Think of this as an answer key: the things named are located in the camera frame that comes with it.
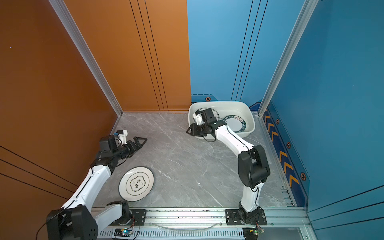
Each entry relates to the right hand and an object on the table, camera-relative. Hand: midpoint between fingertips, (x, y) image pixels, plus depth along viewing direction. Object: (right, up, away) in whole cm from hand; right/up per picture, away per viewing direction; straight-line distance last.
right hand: (188, 131), depth 87 cm
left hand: (-25, -5, -5) cm, 26 cm away
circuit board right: (+31, -48, -17) cm, 59 cm away
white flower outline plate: (-29, -29, -4) cm, 41 cm away
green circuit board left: (-30, -48, -16) cm, 59 cm away
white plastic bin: (+27, +17, +29) cm, 43 cm away
